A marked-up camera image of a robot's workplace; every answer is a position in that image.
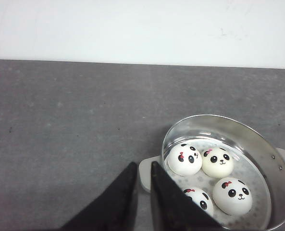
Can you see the stainless steel steamer pot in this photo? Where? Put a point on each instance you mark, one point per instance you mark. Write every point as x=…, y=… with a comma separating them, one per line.
x=256, y=162

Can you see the cream panda bun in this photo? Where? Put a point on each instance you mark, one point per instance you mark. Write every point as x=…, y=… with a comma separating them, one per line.
x=217, y=162

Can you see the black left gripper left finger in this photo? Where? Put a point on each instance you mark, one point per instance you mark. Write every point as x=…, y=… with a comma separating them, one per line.
x=114, y=210

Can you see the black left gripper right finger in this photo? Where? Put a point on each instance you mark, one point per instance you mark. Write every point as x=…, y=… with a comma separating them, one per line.
x=172, y=210

